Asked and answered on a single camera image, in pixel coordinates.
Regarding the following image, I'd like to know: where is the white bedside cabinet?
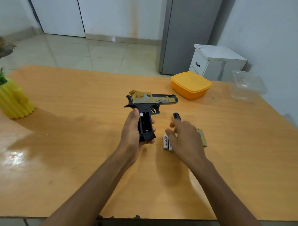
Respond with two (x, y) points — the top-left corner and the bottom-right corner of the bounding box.
(189, 44), (248, 82)

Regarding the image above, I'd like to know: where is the clear plastic container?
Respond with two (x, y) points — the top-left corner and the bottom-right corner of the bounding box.
(229, 70), (268, 103)

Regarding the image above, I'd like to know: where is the black and yellow toy pistol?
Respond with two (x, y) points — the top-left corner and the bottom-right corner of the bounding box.
(124, 90), (179, 142)

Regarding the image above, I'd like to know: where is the green plant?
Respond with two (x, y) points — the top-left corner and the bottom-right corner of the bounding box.
(0, 37), (17, 85)

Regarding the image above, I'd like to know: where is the yellow ribbed plant pot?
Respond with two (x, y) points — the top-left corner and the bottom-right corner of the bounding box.
(0, 78), (36, 120)

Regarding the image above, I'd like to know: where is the grey refrigerator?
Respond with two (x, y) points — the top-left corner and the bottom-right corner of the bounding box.
(159, 0), (223, 75)

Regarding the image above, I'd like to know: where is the person's right forearm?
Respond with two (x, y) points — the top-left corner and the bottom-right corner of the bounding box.
(189, 158), (262, 226)

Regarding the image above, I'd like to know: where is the yellow battery cover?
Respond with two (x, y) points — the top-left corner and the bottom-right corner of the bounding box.
(196, 128), (208, 148)

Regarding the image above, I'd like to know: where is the person's left forearm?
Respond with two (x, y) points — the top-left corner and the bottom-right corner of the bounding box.
(40, 145), (138, 226)

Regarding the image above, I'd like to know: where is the person's right hand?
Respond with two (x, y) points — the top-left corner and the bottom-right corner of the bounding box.
(165, 120), (207, 166)

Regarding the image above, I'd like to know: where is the person's left hand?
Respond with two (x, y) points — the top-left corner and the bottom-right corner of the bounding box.
(119, 108), (156, 161)

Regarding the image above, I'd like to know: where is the white door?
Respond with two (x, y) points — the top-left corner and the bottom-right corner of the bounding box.
(28, 0), (86, 38)

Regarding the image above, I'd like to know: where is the yellow lidded plastic container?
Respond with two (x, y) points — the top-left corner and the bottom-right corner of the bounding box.
(171, 71), (212, 101)

